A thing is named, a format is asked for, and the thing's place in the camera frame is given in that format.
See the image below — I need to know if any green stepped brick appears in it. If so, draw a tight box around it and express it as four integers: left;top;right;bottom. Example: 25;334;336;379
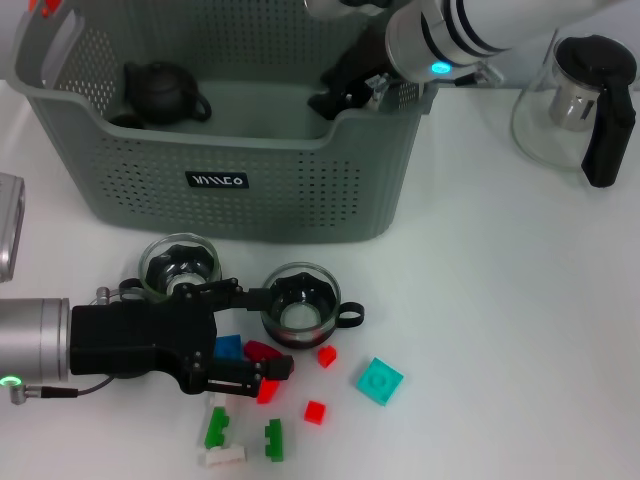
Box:
263;418;284;462
203;406;232;448

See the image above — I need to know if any teal square brick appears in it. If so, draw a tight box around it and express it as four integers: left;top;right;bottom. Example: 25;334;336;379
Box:
356;356;404;407

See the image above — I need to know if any long white brick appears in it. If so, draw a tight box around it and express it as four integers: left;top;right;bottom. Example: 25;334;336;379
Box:
198;392;239;449

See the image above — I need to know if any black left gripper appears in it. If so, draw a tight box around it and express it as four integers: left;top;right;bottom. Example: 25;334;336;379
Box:
69;278;295;399

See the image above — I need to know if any short white studded brick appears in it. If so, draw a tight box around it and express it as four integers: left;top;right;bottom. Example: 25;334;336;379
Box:
199;446;248;469

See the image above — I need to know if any black clay teapot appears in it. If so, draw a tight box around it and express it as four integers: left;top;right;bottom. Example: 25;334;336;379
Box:
122;59;214;126

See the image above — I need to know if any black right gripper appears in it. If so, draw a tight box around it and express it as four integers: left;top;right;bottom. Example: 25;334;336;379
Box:
307;29;401;121

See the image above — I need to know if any red slope brick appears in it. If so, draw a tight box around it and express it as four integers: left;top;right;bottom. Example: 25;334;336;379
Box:
256;378;280;404

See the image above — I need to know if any grey perforated storage bin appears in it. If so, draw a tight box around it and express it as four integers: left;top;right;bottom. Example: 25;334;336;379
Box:
9;0;441;245

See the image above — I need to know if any blue square brick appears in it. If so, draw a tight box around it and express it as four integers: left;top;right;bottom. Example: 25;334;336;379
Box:
213;333;245;361

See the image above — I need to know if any dark red arch brick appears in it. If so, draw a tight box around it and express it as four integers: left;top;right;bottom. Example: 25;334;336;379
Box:
243;339;284;362

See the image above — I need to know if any right gripper cable with plugs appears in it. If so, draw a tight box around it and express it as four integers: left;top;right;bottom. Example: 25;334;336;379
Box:
363;62;506;110

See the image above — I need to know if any glass pitcher with black handle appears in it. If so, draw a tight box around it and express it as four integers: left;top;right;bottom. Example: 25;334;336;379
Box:
510;33;639;190

